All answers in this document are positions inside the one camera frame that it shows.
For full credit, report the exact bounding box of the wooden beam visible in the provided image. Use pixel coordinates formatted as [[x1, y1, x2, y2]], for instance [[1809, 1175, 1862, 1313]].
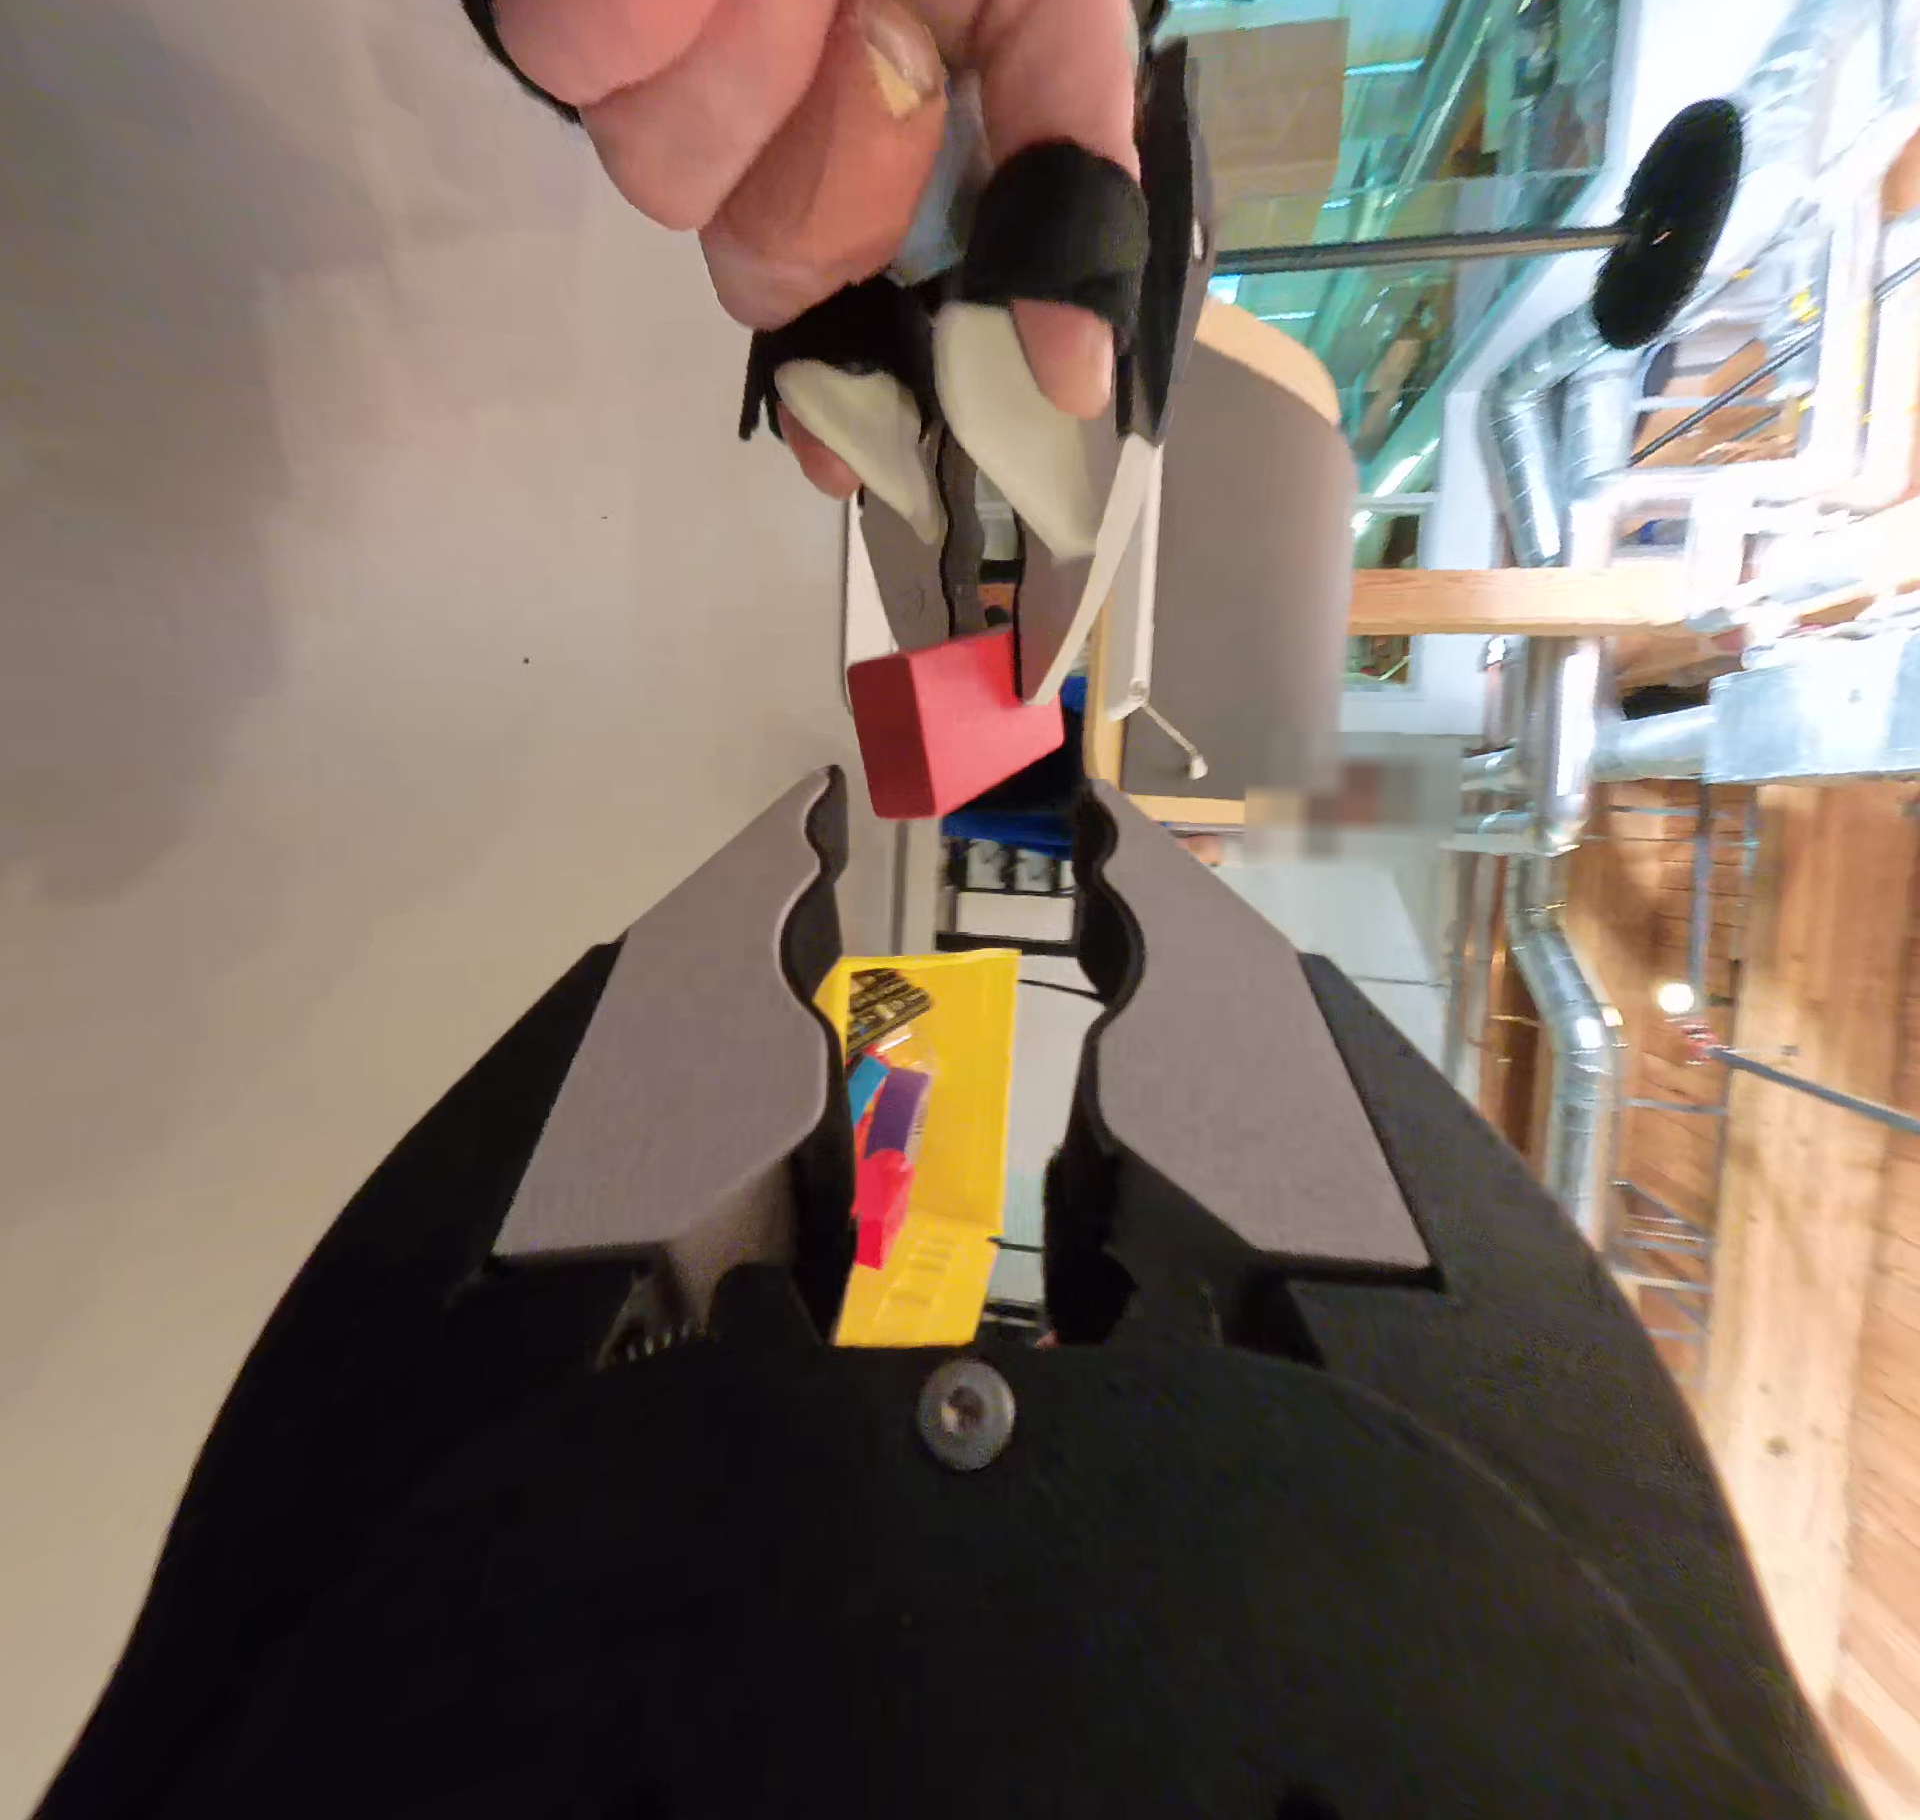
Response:
[[1341, 565, 1687, 639]]

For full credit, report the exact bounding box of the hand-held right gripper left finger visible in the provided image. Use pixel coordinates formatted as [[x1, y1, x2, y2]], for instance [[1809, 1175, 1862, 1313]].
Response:
[[491, 772, 860, 1313]]

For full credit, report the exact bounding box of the black disc on pole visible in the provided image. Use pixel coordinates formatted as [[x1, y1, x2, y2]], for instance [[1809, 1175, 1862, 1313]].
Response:
[[1213, 100, 1751, 355]]

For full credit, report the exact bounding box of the red toy block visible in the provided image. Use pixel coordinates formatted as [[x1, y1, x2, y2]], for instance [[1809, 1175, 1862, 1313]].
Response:
[[844, 628, 1075, 827]]

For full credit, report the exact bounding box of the black remote control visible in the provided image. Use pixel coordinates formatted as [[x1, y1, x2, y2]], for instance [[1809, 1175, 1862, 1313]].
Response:
[[833, 962, 942, 1061]]

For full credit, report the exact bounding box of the blue toy block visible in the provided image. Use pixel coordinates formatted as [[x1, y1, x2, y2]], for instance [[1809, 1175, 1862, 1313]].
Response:
[[844, 1053, 942, 1166]]

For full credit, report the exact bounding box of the silver ventilation duct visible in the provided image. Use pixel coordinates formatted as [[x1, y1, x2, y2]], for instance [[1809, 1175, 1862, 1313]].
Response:
[[1467, 285, 1687, 1258]]

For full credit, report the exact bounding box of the small red toy brick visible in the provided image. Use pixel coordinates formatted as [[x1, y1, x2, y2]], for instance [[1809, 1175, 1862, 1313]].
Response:
[[853, 1143, 921, 1277]]

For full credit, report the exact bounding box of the person's left hand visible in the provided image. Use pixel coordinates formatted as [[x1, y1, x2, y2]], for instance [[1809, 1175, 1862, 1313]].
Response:
[[480, 0, 1156, 502]]

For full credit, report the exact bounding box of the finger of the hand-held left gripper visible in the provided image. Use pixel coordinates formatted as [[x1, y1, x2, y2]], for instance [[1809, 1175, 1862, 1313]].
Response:
[[935, 301, 1160, 703], [776, 356, 991, 666]]

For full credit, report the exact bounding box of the yellow plastic bin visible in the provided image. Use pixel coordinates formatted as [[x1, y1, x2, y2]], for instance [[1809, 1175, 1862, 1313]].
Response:
[[813, 941, 1032, 1356]]

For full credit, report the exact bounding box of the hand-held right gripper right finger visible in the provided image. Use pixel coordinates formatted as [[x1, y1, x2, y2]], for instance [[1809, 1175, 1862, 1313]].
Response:
[[1050, 780, 1436, 1313]]

